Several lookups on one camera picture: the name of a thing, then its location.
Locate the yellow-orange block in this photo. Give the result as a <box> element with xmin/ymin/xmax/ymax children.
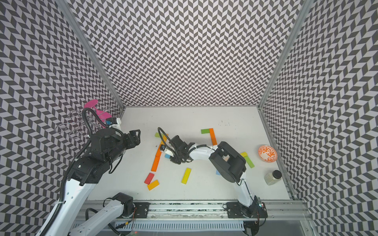
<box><xmin>147</xmin><ymin>180</ymin><xmax>159</xmax><ymax>191</ymax></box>
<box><xmin>160</xmin><ymin>134</ymin><xmax>167</xmax><ymax>145</ymax></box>

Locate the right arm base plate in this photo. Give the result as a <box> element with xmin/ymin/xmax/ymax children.
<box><xmin>223</xmin><ymin>202</ymin><xmax>268</xmax><ymax>219</ymax></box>

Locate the glass spice jar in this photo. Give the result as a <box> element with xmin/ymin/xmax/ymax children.
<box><xmin>264</xmin><ymin>170</ymin><xmax>282</xmax><ymax>186</ymax></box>

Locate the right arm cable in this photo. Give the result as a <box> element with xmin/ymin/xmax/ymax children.
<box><xmin>157</xmin><ymin>127</ymin><xmax>181</xmax><ymax>163</ymax></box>

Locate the light green block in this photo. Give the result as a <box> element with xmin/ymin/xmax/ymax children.
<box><xmin>244</xmin><ymin>156</ymin><xmax>255</xmax><ymax>168</ymax></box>

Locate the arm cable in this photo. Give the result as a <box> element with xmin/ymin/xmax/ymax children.
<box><xmin>82</xmin><ymin>107</ymin><xmax>98</xmax><ymax>136</ymax></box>
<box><xmin>157</xmin><ymin>127</ymin><xmax>181</xmax><ymax>163</ymax></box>

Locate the yellow-orange block bottom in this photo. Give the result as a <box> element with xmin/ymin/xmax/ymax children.
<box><xmin>147</xmin><ymin>180</ymin><xmax>159</xmax><ymax>191</ymax></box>

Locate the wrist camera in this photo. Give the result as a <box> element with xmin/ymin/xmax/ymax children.
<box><xmin>105</xmin><ymin>117</ymin><xmax>122</xmax><ymax>130</ymax></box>
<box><xmin>159</xmin><ymin>144</ymin><xmax>174</xmax><ymax>156</ymax></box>

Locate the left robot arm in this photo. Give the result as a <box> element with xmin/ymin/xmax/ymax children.
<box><xmin>37</xmin><ymin>128</ymin><xmax>141</xmax><ymax>236</ymax></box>

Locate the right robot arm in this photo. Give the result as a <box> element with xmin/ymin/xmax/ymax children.
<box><xmin>160</xmin><ymin>135</ymin><xmax>259</xmax><ymax>218</ymax></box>

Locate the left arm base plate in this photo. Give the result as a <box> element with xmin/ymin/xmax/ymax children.
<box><xmin>120</xmin><ymin>202</ymin><xmax>150</xmax><ymax>218</ymax></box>

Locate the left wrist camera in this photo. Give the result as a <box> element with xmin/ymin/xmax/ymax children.
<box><xmin>105</xmin><ymin>117</ymin><xmax>122</xmax><ymax>130</ymax></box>

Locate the red block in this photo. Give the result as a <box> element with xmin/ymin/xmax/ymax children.
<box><xmin>144</xmin><ymin>173</ymin><xmax>155</xmax><ymax>185</ymax></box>

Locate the wire glass rack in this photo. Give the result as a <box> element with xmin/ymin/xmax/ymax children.
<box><xmin>54</xmin><ymin>110</ymin><xmax>103</xmax><ymax>140</ymax></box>

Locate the orange patterned cup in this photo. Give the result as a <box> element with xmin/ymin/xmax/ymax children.
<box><xmin>258</xmin><ymin>145</ymin><xmax>278</xmax><ymax>163</ymax></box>

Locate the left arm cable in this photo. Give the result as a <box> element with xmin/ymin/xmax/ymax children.
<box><xmin>82</xmin><ymin>107</ymin><xmax>98</xmax><ymax>136</ymax></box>

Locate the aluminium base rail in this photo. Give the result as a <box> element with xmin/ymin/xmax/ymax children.
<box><xmin>63</xmin><ymin>200</ymin><xmax>314</xmax><ymax>222</ymax></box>

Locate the pink plastic wine glass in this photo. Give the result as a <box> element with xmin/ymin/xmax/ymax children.
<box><xmin>84</xmin><ymin>99</ymin><xmax>112</xmax><ymax>128</ymax></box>

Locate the orange block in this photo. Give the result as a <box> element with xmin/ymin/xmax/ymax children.
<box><xmin>156</xmin><ymin>145</ymin><xmax>161</xmax><ymax>157</ymax></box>
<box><xmin>151</xmin><ymin>156</ymin><xmax>160</xmax><ymax>172</ymax></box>
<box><xmin>209</xmin><ymin>128</ymin><xmax>218</xmax><ymax>146</ymax></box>

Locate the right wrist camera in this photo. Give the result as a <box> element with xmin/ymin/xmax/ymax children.
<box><xmin>159</xmin><ymin>144</ymin><xmax>174</xmax><ymax>156</ymax></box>

